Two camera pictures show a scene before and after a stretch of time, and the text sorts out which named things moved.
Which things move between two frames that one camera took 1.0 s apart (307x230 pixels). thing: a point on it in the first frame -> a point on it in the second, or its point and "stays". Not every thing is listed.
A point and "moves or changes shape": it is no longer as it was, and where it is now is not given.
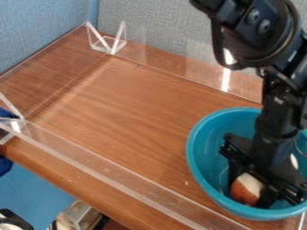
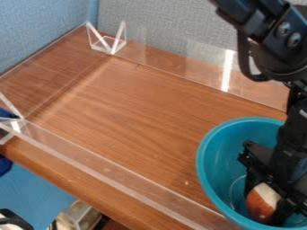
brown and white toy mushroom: [246, 190] -> [262, 202]
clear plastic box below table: [79, 217] stays
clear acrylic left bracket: [15, 126] stays
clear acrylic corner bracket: [107, 43] stays
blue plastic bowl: [208, 165] moves or changes shape
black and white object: [12, 222] stays
